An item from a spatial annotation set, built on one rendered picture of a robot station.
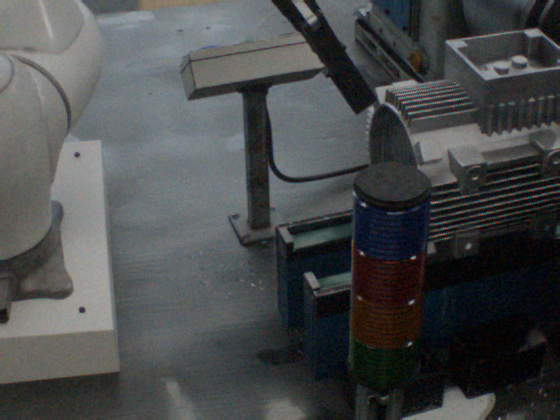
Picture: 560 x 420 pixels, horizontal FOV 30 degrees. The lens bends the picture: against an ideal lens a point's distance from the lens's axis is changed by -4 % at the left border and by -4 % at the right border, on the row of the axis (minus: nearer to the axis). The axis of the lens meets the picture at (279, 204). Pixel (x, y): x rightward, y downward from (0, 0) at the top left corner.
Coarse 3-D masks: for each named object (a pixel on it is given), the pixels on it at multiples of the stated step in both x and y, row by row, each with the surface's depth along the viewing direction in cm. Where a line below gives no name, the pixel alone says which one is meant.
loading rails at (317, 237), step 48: (288, 240) 124; (336, 240) 126; (528, 240) 123; (288, 288) 127; (336, 288) 117; (432, 288) 121; (480, 288) 123; (528, 288) 126; (336, 336) 120; (432, 336) 125
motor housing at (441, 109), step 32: (416, 96) 115; (448, 96) 115; (384, 128) 125; (416, 128) 112; (448, 128) 114; (544, 128) 116; (384, 160) 127; (416, 160) 112; (448, 160) 112; (512, 160) 112; (448, 192) 112; (480, 192) 112; (512, 192) 114; (544, 192) 115; (448, 224) 114; (480, 224) 115; (512, 224) 117
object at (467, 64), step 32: (512, 32) 120; (448, 64) 118; (480, 64) 120; (512, 64) 116; (544, 64) 120; (480, 96) 112; (512, 96) 112; (544, 96) 114; (480, 128) 114; (512, 128) 114
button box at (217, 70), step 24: (216, 48) 131; (240, 48) 132; (264, 48) 132; (288, 48) 133; (192, 72) 130; (216, 72) 131; (240, 72) 132; (264, 72) 132; (288, 72) 133; (312, 72) 135; (192, 96) 134
